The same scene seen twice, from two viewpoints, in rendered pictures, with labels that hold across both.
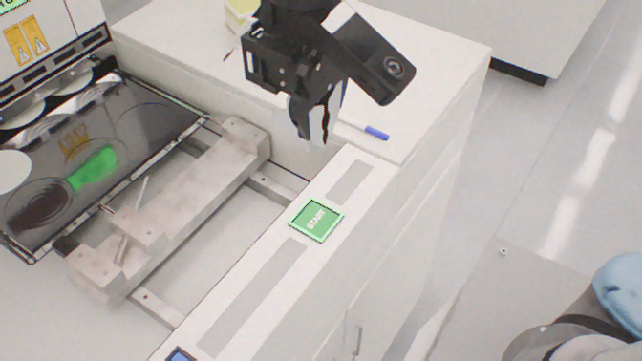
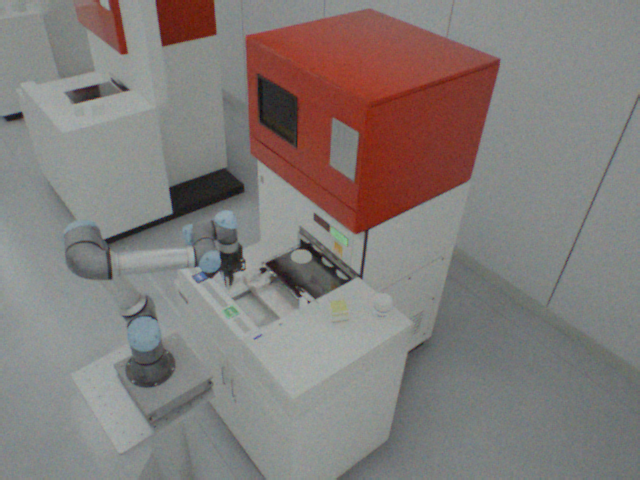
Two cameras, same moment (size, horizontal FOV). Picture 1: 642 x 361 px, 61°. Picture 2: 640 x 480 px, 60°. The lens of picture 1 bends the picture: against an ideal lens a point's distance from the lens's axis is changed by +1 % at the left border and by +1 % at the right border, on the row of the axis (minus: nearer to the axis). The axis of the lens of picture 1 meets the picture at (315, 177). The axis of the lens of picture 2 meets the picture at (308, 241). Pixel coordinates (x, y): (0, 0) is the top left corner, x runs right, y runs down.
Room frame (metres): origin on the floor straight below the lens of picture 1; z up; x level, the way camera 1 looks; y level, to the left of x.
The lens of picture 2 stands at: (1.19, -1.42, 2.65)
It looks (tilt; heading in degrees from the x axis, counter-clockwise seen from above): 39 degrees down; 107
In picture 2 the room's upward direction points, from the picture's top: 2 degrees clockwise
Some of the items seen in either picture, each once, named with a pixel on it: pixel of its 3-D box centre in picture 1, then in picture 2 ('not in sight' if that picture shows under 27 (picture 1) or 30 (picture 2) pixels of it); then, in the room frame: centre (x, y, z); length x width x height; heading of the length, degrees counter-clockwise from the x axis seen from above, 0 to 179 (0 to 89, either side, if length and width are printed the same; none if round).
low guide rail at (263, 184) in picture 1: (205, 154); not in sight; (0.68, 0.20, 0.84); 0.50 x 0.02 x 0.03; 56
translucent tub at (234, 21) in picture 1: (250, 17); (338, 311); (0.87, 0.12, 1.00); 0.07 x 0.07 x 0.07; 31
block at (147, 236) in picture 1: (139, 230); (261, 284); (0.47, 0.26, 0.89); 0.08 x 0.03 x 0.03; 56
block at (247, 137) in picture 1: (245, 135); not in sight; (0.67, 0.12, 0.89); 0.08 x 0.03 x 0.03; 56
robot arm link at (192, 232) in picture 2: not in sight; (200, 235); (0.38, -0.07, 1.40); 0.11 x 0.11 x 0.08; 39
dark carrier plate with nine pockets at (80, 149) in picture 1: (54, 134); (315, 268); (0.67, 0.44, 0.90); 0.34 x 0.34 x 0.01; 56
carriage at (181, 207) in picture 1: (180, 208); (271, 299); (0.53, 0.22, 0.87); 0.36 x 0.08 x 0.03; 146
